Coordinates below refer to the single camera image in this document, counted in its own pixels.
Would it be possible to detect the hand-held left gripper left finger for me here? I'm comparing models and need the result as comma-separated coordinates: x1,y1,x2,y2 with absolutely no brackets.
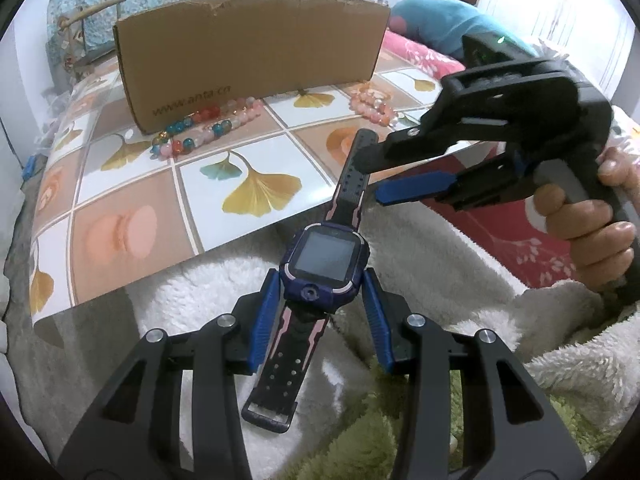
57,267,283,480

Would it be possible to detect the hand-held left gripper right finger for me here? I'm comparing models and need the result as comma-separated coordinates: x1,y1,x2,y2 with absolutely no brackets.
361,267,586,480

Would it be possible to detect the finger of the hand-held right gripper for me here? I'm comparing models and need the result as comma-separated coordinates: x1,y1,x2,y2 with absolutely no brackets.
375,154,540,212
359,60,581,176

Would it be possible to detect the purple smart watch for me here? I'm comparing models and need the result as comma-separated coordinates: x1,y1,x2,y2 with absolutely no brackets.
241,129,377,433

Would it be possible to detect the multicolour glass bead bracelet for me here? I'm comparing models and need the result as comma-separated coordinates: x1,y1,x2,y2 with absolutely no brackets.
150,97,263,161

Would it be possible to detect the brown cardboard box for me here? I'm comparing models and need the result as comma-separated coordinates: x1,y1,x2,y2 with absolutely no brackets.
112,0,391,137

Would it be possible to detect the person's right hand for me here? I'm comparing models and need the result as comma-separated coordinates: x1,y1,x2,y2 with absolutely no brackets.
525,145,640,292

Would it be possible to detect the white fluffy blanket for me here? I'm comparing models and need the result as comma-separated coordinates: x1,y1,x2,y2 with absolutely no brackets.
125,195,640,461

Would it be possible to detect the pink floral blanket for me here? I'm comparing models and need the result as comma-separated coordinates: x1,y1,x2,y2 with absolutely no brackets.
382,30,581,291

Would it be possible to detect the teal pillow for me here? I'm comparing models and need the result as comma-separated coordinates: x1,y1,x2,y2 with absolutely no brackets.
390,0,526,61

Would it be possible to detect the green fluffy blanket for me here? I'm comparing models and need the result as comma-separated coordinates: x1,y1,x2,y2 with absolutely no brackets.
280,360,476,480

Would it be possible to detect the ginkgo leaf printed mat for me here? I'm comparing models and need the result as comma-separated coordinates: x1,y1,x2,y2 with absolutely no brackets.
27,45,501,318

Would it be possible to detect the wooden chair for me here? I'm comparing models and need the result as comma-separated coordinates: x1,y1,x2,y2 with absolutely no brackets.
55,0,128,31

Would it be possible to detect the pink bead bracelet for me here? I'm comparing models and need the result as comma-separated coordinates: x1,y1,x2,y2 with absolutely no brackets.
348,85,401,128

